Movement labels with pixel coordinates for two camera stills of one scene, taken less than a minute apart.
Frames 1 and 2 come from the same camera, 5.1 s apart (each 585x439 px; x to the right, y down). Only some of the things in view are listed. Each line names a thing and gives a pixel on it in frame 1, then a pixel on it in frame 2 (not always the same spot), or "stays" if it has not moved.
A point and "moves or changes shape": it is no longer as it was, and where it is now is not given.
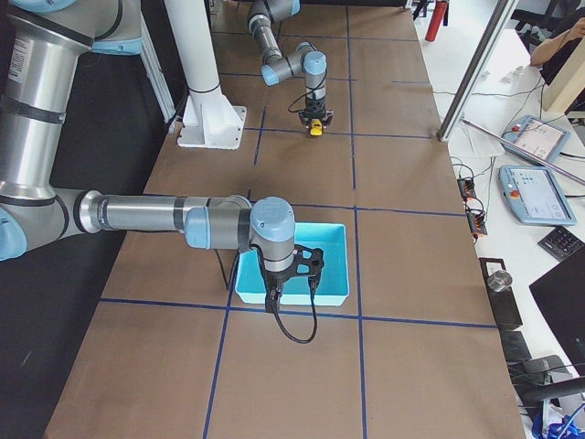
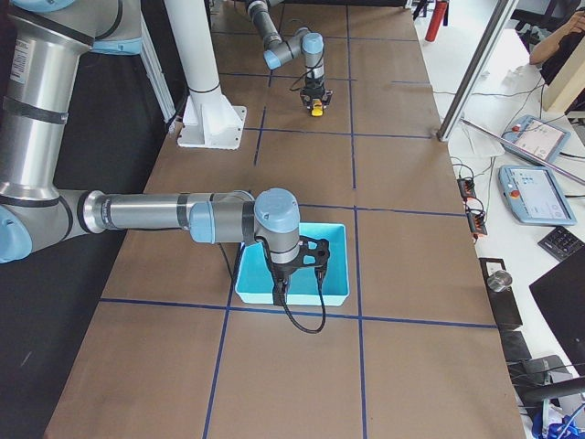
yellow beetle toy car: [316, 128] moves or changes shape
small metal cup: [499, 281] stays
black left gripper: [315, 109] → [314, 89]
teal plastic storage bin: [332, 285] stays
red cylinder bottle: [436, 20] stays
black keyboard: [560, 243] stays
